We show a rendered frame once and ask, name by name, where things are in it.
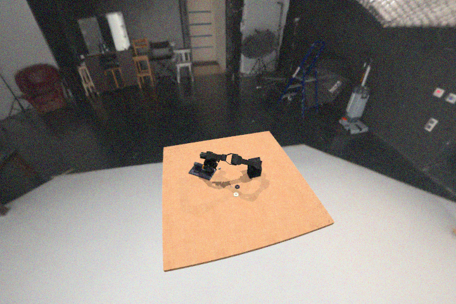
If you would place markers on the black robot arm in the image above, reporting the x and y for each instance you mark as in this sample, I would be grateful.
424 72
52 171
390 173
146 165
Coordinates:
235 160

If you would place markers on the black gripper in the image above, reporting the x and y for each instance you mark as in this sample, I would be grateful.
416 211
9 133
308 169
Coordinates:
213 166

